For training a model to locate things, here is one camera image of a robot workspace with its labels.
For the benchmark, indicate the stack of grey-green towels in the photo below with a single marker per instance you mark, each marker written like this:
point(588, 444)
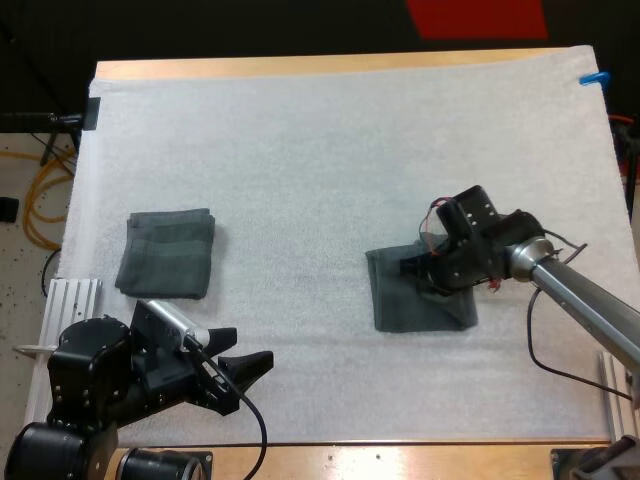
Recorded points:
point(165, 260)

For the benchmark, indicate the grey-green towel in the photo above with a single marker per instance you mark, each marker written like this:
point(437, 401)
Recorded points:
point(400, 300)

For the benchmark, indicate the ribbed aluminium rail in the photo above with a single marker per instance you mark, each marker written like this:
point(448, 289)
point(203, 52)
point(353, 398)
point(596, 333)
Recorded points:
point(70, 305)
point(617, 395)

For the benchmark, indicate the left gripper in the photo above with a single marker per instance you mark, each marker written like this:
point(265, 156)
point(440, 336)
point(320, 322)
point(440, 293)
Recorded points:
point(165, 372)

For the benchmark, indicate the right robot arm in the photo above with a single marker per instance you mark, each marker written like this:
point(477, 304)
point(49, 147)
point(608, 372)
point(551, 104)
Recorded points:
point(575, 287)

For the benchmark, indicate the blue clip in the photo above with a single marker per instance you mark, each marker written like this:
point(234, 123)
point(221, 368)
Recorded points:
point(595, 78)

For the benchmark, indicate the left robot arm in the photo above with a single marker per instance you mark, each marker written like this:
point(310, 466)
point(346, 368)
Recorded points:
point(85, 360)

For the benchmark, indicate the dark clamp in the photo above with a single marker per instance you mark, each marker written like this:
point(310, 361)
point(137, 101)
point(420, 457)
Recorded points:
point(91, 114)

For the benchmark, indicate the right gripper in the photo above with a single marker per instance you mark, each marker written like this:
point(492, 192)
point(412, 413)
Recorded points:
point(472, 245)

